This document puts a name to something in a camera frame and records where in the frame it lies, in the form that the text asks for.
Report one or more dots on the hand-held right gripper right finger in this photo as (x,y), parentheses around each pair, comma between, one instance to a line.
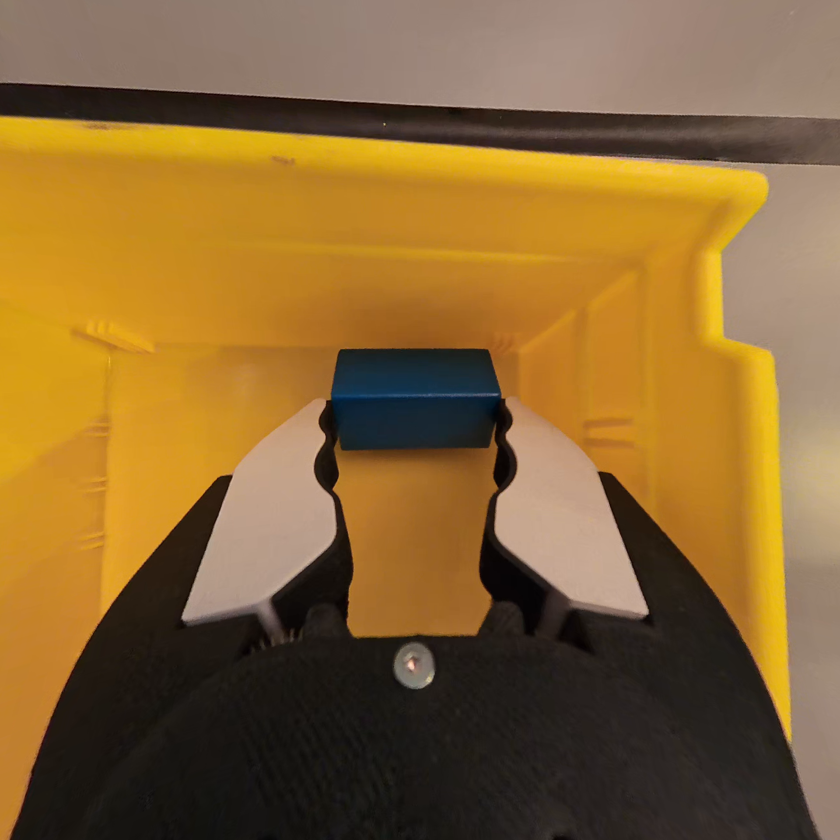
(564,525)

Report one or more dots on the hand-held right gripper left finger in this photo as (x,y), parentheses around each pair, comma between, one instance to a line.
(269,525)

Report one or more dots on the dark blue wooden block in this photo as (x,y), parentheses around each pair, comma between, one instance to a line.
(413,413)

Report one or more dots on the yellow plastic bin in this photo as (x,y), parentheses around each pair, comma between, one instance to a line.
(197,262)

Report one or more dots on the black table strip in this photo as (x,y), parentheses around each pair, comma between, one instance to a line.
(459,128)

